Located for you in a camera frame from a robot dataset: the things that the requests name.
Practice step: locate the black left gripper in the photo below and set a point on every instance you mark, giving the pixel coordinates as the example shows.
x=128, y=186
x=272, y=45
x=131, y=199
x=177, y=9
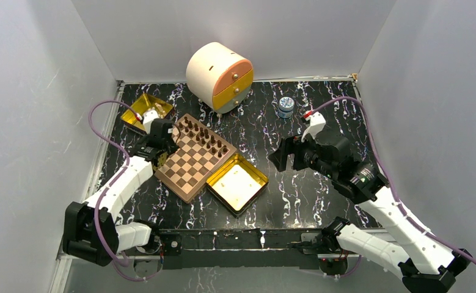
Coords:
x=173, y=147

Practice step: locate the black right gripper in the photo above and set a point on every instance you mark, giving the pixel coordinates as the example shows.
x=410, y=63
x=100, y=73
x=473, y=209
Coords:
x=289, y=144

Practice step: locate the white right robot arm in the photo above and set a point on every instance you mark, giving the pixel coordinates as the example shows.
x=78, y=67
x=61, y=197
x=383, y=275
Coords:
x=422, y=263

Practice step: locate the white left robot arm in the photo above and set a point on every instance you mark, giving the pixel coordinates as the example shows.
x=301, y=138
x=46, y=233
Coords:
x=90, y=229

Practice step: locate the gold tin with white pieces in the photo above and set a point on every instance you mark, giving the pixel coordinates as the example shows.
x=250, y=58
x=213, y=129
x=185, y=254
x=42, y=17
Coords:
x=142, y=105

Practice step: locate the dark chess pieces row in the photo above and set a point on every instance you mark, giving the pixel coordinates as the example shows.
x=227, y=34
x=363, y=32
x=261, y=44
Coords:
x=197, y=142

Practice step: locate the wooden chess board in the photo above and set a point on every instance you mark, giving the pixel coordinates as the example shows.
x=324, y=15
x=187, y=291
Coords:
x=186, y=178

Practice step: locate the empty gold tin lid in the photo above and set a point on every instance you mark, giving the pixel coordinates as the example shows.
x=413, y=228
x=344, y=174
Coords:
x=237, y=184

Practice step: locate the small blue white jar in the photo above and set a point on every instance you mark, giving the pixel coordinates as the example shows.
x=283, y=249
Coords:
x=285, y=107

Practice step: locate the round pastel drawer cabinet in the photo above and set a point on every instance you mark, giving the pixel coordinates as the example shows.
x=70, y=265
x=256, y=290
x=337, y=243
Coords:
x=219, y=77

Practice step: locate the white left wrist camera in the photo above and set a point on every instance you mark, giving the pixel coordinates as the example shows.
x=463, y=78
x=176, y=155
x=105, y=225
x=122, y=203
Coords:
x=147, y=118

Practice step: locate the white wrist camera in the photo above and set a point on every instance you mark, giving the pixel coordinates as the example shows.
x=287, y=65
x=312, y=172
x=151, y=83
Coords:
x=316, y=124
x=147, y=118

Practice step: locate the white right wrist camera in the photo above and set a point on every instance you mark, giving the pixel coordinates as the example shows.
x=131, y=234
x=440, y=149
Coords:
x=316, y=124

